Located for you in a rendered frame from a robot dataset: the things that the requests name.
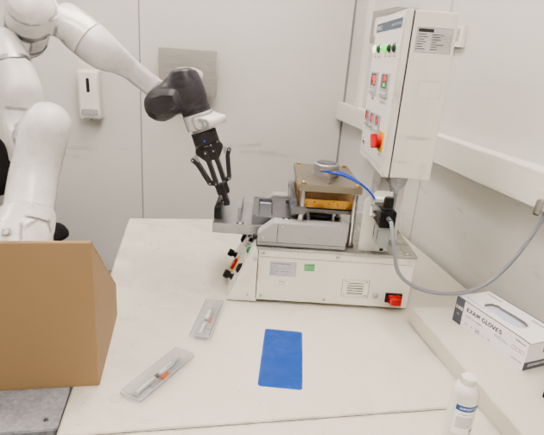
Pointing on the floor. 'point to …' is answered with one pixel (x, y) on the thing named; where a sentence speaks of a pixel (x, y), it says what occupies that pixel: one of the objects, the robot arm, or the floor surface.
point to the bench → (209, 375)
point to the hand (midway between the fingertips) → (224, 193)
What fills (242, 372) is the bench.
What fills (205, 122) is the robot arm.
